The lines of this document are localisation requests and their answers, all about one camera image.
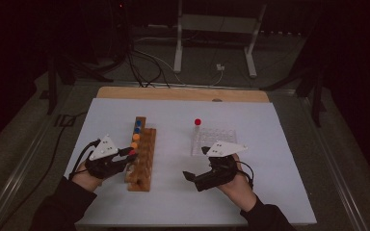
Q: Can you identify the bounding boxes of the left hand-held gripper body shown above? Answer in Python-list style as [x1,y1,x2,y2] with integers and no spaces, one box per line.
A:
[84,134,130,180]

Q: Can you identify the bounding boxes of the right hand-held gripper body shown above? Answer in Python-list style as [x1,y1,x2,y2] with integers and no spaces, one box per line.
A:
[193,141,249,193]

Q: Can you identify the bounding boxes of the wooden test tube rack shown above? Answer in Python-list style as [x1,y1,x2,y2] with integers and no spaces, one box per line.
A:
[123,115,158,193]

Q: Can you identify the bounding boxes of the clear acrylic test tube rack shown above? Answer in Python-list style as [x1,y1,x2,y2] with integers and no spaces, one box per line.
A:
[190,127,239,158]

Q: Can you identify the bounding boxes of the person's left hand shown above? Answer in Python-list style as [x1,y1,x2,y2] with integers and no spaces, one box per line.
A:
[71,161,106,193]

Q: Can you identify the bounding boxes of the person's right hand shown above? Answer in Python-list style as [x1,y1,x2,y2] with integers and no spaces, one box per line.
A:
[216,153,258,214]

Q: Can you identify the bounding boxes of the white table mat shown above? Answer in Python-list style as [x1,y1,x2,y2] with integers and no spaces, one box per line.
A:
[63,97,318,227]

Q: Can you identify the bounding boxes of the black floor stand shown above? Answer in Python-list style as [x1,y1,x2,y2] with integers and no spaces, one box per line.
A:
[45,52,114,116]
[259,62,328,128]

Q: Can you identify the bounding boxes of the grey metal stand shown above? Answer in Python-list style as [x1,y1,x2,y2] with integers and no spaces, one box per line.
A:
[172,0,268,79]

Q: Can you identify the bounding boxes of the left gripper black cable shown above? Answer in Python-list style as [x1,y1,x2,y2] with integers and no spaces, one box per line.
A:
[67,138,102,181]

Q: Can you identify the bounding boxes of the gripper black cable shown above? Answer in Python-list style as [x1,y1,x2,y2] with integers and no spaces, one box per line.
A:
[235,160,255,191]
[67,138,102,181]

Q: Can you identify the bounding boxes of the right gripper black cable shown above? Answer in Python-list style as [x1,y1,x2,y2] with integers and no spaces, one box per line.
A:
[235,160,255,191]

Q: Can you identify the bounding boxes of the long black floor cable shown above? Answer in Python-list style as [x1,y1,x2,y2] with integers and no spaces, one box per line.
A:
[0,110,90,231]

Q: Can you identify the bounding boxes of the metal frame rail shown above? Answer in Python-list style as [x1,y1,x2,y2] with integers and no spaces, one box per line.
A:
[0,81,78,231]
[297,94,369,231]

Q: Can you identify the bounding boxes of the bundle of black cables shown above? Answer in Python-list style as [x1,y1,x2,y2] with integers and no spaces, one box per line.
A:
[125,39,172,89]

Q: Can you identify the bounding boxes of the white plug with cable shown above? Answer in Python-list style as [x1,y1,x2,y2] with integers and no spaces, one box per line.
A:
[172,63,226,88]

